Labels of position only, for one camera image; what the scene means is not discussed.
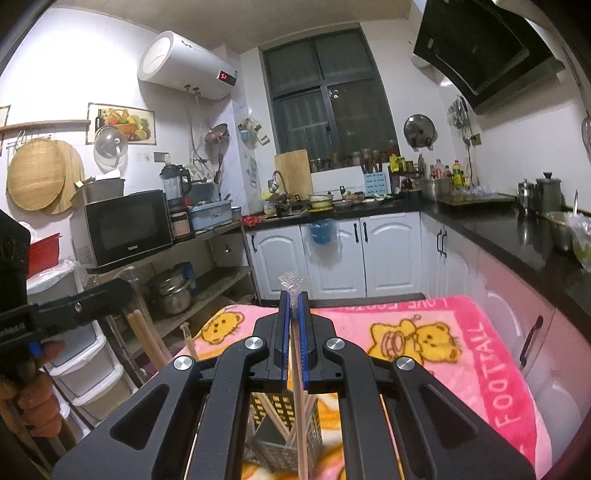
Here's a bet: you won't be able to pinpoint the steel pot lid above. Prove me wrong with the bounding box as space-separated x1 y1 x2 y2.
404 114 438 151

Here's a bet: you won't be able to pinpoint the black microwave oven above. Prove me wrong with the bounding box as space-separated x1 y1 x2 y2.
70 189 174 273

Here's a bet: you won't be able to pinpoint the plastic-wrapped chopstick pair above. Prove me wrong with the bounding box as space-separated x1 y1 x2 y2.
279 270 310 480
180 322 199 361
256 392 296 435

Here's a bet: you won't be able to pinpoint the food wall poster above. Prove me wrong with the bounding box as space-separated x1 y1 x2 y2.
87 102 155 145

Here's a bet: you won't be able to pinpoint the person's left hand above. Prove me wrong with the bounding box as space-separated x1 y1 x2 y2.
0 339 65 439

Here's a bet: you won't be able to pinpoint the glass pot lid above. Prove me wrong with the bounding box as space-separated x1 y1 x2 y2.
93 126 127 168

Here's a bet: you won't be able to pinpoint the blue knife block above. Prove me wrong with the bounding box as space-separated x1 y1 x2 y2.
363 172 393 197

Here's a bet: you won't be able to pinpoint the blue dish rack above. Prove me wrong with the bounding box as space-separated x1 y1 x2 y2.
189 200 234 232

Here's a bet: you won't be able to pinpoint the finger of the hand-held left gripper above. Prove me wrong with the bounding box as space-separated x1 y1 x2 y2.
38 278 136 332

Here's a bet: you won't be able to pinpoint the black range hood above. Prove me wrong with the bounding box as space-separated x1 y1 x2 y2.
412 0 566 114

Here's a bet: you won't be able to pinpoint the small steel kettle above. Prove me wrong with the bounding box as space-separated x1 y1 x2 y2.
517 179 536 213

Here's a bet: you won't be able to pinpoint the tall steel pot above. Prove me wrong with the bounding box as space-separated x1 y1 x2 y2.
536 172 563 215

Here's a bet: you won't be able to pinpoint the plastic bag of greens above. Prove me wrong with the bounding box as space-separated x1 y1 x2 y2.
566 215 591 273

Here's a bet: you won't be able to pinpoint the red plastic basin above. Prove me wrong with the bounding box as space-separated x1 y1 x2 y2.
28 233 62 278

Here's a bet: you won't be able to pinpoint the black blender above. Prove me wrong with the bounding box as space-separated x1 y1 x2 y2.
160 164 192 210

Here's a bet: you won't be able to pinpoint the dark framed window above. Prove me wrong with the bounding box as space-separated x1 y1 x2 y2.
261 28 400 171

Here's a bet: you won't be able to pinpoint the pink printed blanket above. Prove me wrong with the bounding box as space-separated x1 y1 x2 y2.
191 295 552 480

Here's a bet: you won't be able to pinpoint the dark green utensil holder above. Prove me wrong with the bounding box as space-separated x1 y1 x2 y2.
247 390 324 474

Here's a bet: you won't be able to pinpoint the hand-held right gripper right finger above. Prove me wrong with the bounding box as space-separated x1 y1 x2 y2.
298 291 541 480

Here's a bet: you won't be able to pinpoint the wooden cutting board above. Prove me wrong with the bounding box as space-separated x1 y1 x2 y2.
274 149 314 197

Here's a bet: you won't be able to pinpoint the hanging steel pan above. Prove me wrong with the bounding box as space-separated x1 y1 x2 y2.
205 124 232 149

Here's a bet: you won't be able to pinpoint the hanging kitchen utensils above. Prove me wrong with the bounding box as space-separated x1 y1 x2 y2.
448 97 469 134

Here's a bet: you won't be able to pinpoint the stacked steel pots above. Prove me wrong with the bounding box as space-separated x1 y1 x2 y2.
148 268 195 315

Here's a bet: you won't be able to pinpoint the steel rectangular container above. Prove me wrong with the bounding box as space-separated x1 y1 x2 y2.
73 178 126 206

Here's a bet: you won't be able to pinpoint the steel bowl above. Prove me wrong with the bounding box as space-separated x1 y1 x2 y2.
545 211 578 252

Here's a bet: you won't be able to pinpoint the round bamboo tray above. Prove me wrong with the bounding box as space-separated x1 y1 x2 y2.
7 138 65 210

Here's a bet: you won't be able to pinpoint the round wooden board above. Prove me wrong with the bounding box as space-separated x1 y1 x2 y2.
44 141 86 215

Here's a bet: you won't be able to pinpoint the white water heater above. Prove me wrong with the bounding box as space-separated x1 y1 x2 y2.
137 30 238 100

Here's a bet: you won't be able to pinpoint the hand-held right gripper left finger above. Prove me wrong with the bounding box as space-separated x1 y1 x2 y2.
51 290 293 480

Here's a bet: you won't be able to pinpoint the row of glass jars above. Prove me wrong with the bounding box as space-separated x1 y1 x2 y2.
310 150 398 171

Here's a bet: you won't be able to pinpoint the blue hanging bag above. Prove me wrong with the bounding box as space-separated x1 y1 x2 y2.
308 220 334 245

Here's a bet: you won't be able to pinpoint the bare wooden chopstick pair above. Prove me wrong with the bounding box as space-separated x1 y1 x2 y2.
124 310 174 370

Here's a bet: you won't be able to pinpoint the row of condiment bottles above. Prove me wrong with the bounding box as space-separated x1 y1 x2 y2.
390 154 467 190

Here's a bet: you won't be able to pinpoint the plastic drawer unit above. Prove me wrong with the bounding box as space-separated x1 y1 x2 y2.
25 265 134 421

